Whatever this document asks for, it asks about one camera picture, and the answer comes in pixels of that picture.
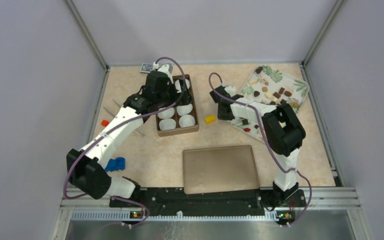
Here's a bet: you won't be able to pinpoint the floral white serving tray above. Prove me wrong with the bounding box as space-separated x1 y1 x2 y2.
227 64 310 144

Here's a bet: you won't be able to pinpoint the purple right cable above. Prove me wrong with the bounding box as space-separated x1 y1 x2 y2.
208 72 313 227

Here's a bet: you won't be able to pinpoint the yellow block centre table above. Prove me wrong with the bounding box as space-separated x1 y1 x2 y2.
204 114 217 125

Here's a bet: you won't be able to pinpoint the red small block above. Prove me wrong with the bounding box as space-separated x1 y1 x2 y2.
100 119 110 127

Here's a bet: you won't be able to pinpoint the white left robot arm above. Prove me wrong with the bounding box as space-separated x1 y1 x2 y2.
65 70 193 207

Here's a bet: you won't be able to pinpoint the brown chocolate box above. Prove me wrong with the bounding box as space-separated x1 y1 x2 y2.
154 74 200 138

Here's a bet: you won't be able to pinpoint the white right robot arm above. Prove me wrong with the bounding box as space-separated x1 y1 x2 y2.
209 85 306 206

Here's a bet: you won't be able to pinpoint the blue toy car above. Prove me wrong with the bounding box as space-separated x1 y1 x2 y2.
104 157 126 172

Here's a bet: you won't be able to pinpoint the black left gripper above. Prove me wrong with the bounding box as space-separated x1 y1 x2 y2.
156 77 193 108

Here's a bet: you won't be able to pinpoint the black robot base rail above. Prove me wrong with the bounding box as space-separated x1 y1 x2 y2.
109 186 307 218

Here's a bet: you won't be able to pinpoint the blue playing card deck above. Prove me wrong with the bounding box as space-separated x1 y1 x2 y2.
139 63 154 74

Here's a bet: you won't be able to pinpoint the white paper cup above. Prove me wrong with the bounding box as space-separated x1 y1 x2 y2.
157 107 175 120
158 118 177 131
176 103 194 117
178 114 196 128

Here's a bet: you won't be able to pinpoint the metal tweezers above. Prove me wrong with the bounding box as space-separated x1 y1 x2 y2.
102 99 145 138

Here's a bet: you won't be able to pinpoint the gold box lid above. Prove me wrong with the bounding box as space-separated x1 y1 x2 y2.
182 145 260 195

